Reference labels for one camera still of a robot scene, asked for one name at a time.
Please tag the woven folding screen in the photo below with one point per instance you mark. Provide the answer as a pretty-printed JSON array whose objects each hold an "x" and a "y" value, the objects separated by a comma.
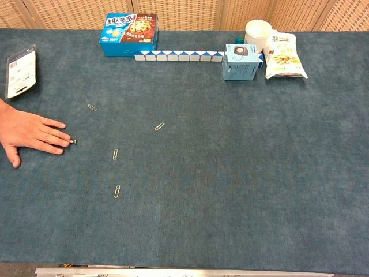
[{"x": 184, "y": 14}]

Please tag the blue white snake puzzle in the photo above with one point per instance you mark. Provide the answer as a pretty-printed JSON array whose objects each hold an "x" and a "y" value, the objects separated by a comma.
[{"x": 178, "y": 55}]

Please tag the light blue speaker box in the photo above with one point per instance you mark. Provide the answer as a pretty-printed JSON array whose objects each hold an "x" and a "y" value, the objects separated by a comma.
[{"x": 240, "y": 65}]

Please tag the gold paperclip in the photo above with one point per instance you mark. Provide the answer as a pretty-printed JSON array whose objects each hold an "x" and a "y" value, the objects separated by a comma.
[
  {"x": 159, "y": 126},
  {"x": 115, "y": 154},
  {"x": 92, "y": 107},
  {"x": 117, "y": 191}
]

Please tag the blue-green table mat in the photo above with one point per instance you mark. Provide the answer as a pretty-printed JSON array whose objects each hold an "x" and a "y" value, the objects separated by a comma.
[{"x": 216, "y": 158}]

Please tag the bare human hand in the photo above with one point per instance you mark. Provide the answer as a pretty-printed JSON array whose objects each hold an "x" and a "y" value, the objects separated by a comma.
[{"x": 26, "y": 131}]

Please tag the white blister pack card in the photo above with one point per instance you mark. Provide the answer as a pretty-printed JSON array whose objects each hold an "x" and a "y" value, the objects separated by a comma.
[{"x": 21, "y": 72}]

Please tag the aluminium rail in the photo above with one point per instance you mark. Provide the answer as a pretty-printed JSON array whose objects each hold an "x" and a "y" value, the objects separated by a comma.
[{"x": 184, "y": 272}]

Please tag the small teal bottle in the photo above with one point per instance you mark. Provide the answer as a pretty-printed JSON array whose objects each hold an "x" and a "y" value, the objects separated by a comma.
[{"x": 239, "y": 40}]

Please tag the white peanut snack bag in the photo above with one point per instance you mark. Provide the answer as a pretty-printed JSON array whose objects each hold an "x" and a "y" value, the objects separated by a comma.
[{"x": 284, "y": 57}]

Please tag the blue cookie box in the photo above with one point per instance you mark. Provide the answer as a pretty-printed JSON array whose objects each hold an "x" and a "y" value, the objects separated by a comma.
[{"x": 127, "y": 34}]

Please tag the white paper cup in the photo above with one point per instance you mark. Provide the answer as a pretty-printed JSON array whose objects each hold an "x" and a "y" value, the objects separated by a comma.
[{"x": 258, "y": 33}]

